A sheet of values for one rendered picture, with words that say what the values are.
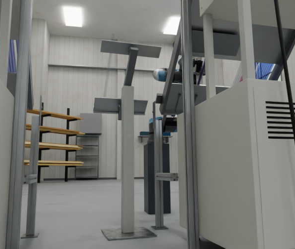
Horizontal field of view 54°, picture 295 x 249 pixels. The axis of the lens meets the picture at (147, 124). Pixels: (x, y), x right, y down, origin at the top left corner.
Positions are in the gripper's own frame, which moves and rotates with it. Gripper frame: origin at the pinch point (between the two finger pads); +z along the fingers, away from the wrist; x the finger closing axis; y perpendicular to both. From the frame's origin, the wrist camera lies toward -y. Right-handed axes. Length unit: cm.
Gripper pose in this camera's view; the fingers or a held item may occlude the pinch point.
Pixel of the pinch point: (201, 74)
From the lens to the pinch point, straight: 181.6
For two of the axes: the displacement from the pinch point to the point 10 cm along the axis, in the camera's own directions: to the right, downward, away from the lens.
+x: 9.7, 0.3, 2.5
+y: 1.2, -9.3, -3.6
